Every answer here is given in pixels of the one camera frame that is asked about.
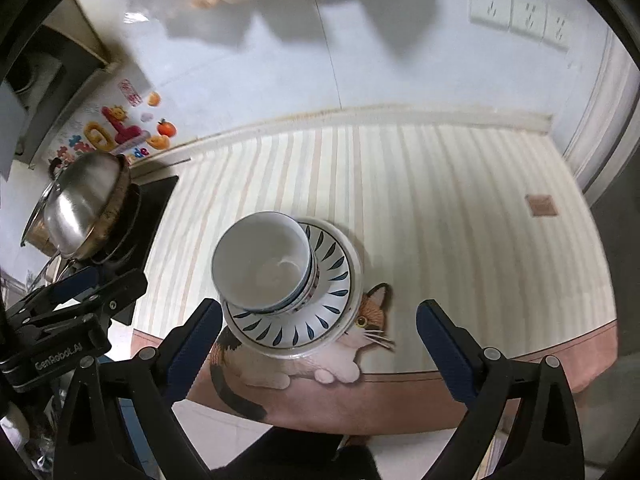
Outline white bowl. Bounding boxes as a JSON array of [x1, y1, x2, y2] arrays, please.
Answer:
[[222, 232, 318, 314], [211, 211, 313, 311]]

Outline white wall socket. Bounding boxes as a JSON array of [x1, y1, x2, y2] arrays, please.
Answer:
[[542, 5, 572, 51], [510, 0, 548, 41], [469, 0, 513, 28]]

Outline brown square patch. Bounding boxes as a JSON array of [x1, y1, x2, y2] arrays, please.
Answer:
[[525, 194, 559, 218]]

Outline stainless steel pot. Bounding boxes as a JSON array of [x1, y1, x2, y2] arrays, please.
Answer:
[[22, 155, 143, 266]]

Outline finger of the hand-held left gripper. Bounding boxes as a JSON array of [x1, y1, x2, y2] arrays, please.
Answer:
[[65, 269, 149, 322], [22, 266, 99, 318]]

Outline group of colourful wall stickers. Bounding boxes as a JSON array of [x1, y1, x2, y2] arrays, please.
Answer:
[[50, 77, 178, 166]]

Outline white pink floral plate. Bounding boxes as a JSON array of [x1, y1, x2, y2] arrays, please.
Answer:
[[223, 216, 364, 360]]

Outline striped cat-print tablecloth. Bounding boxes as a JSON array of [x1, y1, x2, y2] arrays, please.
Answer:
[[131, 122, 623, 433]]

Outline blue-patterned bowl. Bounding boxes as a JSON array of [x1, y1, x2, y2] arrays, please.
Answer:
[[235, 255, 322, 317]]

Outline grey range hood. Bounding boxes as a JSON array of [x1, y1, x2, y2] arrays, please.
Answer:
[[0, 0, 121, 171]]

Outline white ribbed door frame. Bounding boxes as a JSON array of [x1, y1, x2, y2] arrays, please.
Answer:
[[562, 25, 640, 206]]

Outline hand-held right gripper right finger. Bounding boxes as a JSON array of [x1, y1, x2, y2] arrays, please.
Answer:
[[416, 299, 587, 480]]

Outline white blue leaf-pattern plate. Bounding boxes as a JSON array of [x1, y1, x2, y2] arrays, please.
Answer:
[[222, 220, 353, 352]]

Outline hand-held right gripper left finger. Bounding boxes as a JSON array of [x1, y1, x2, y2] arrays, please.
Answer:
[[52, 298, 224, 480]]

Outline black induction cooktop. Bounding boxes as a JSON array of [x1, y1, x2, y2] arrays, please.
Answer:
[[87, 175, 180, 326]]

